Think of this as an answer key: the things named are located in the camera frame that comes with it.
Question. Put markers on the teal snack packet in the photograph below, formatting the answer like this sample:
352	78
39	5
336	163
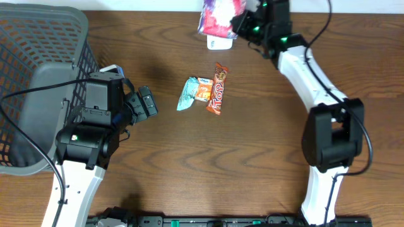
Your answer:
188	93

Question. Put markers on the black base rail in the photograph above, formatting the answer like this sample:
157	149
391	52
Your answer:
157	221

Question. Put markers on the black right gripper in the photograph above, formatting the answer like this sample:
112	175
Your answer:
245	20

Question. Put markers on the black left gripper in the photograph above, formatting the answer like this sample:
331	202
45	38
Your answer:
139	105

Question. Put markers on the small orange snack packet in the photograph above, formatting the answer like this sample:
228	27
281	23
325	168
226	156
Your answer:
203	92

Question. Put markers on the orange Top chocolate bar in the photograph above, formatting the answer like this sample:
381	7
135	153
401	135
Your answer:
216	97

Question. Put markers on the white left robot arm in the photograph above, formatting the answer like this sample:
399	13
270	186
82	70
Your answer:
87	141

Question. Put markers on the purple snack pack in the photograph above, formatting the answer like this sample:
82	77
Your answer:
216	16

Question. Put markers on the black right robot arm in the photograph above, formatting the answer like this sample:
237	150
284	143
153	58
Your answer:
332	136

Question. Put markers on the grey plastic mesh basket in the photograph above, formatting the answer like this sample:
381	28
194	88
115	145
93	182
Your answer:
45	55

